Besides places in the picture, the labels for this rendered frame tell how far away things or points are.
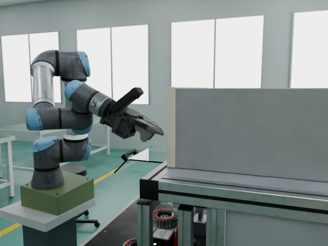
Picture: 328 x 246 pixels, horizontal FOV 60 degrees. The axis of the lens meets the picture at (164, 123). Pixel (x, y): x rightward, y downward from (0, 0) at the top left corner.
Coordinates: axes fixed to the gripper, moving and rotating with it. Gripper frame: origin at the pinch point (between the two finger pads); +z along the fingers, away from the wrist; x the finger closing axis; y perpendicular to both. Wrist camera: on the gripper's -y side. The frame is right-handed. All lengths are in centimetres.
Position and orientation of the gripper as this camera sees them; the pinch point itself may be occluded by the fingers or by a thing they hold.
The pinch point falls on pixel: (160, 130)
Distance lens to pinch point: 88.1
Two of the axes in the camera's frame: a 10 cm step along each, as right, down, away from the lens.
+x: -3.3, 1.1, -9.4
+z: 8.6, 4.6, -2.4
